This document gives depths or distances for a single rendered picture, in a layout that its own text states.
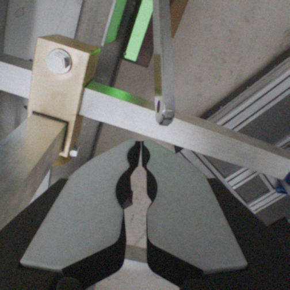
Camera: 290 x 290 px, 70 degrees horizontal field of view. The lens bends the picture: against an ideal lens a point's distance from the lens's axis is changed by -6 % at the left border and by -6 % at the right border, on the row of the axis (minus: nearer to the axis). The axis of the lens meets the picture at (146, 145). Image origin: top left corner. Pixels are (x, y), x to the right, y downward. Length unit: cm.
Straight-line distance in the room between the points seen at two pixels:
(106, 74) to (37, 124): 19
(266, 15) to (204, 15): 29
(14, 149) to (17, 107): 37
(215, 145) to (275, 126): 86
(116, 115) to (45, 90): 7
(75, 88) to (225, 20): 96
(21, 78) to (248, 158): 26
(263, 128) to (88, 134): 82
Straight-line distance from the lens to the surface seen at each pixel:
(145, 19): 36
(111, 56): 37
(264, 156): 29
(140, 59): 37
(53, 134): 21
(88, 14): 37
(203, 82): 113
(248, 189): 126
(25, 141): 20
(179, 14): 100
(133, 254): 40
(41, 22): 49
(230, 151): 26
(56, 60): 20
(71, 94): 22
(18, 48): 51
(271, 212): 146
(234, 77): 117
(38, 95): 23
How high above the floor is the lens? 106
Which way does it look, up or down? 60 degrees down
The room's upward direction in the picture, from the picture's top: 180 degrees counter-clockwise
